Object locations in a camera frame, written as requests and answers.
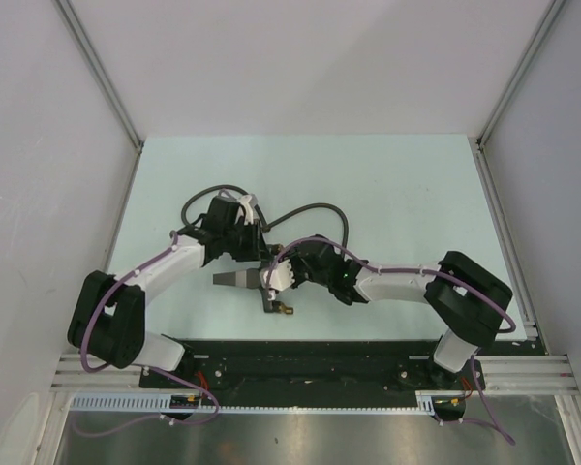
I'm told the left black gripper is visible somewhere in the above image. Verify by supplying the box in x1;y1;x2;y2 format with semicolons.
222;218;272;262

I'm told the dark grey flexible hose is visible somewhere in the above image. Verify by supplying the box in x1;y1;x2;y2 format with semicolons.
181;183;352;253

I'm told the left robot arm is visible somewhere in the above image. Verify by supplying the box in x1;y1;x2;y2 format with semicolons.
68;194;268;388

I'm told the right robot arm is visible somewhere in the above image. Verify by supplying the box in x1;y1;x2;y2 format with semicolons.
266;235;516;388

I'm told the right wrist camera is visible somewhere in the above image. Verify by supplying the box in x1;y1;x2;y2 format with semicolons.
260;260;295;300

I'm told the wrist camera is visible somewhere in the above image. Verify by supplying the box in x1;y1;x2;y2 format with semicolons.
237;194;260;225
260;260;295;300

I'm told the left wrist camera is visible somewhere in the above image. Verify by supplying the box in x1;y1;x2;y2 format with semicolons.
237;194;260;225

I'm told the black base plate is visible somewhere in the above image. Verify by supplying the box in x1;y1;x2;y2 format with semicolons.
138;340;483;406

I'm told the right aluminium corner post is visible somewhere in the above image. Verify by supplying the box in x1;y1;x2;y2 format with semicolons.
474;0;570;151

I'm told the aluminium corner post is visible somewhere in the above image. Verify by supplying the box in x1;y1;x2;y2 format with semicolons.
474;0;570;151
52;0;144;155

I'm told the slotted cable duct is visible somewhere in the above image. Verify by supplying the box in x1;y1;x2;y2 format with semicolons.
70;392;467;416

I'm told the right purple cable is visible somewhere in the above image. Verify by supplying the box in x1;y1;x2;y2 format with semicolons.
263;235;517;447

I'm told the aluminium frame rail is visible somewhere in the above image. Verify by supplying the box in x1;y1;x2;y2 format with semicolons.
478;356;579;396

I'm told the left aluminium corner post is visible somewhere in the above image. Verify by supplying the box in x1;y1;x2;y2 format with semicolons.
52;0;144;155

